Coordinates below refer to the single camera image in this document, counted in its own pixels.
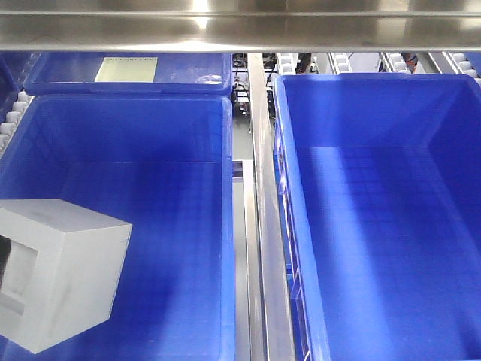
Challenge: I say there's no gray hollow square base block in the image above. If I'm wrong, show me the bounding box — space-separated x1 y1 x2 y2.
1 199 132 353

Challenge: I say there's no large blue bin left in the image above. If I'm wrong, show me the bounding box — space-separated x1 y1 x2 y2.
1 95 235 360

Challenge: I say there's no large blue bin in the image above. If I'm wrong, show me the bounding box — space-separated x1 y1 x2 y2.
274 73 480 360
1 95 235 360

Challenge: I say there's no large blue bin right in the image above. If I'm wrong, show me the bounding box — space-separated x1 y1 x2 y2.
274 73 480 360

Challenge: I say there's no blue bin with paper label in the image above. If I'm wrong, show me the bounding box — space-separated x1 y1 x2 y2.
23 52 232 96

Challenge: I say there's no steel shelf beam overhead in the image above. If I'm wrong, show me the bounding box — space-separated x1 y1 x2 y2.
1 1 480 52

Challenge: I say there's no steel divider rail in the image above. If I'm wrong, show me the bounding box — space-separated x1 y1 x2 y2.
247 53 295 360

